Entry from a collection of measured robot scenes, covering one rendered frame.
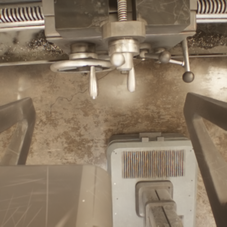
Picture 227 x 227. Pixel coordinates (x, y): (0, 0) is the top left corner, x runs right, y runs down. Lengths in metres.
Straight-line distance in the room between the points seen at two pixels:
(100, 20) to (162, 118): 1.01
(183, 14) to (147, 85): 0.89
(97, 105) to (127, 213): 0.69
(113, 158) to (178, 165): 0.37
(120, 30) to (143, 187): 0.90
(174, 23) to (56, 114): 1.06
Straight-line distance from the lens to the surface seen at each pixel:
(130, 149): 1.12
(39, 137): 1.45
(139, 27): 0.45
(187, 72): 0.71
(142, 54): 0.66
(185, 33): 0.58
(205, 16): 0.77
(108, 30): 0.44
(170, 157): 1.17
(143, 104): 1.35
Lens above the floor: 1.33
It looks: 84 degrees down
